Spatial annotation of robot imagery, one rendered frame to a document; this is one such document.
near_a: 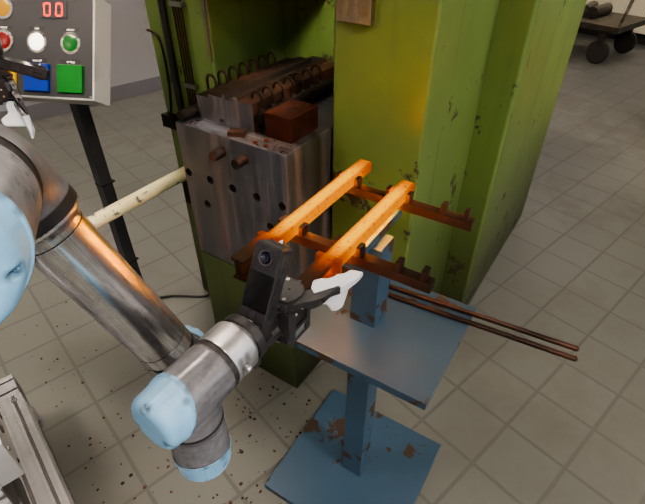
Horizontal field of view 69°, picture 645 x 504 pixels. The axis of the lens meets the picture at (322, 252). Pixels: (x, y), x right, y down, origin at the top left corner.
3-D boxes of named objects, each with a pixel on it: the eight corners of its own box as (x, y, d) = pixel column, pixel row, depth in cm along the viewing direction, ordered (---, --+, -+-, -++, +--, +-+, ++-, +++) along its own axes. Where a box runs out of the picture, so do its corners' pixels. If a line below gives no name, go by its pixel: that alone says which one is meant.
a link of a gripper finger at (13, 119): (12, 144, 114) (-7, 107, 113) (38, 137, 117) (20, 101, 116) (12, 140, 111) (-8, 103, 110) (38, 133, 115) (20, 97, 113)
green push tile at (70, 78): (81, 93, 130) (81, 65, 129) (56, 92, 131) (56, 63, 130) (85, 94, 132) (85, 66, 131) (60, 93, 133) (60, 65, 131)
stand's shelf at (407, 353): (424, 410, 89) (426, 404, 88) (257, 327, 106) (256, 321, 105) (474, 314, 109) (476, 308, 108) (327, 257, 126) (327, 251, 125)
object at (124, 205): (89, 239, 142) (83, 224, 138) (78, 233, 144) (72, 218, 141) (195, 179, 171) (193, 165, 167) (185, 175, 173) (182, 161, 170)
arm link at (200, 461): (223, 408, 73) (213, 362, 66) (239, 476, 64) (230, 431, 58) (171, 424, 71) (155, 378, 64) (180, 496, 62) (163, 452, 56)
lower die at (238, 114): (254, 133, 124) (251, 101, 119) (199, 117, 133) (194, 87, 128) (338, 88, 152) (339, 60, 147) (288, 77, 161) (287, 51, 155)
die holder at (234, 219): (292, 292, 141) (285, 155, 114) (200, 249, 158) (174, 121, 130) (380, 208, 178) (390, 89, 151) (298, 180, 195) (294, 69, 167)
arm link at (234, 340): (191, 329, 60) (240, 357, 56) (216, 308, 63) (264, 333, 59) (200, 368, 64) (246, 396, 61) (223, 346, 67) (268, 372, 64)
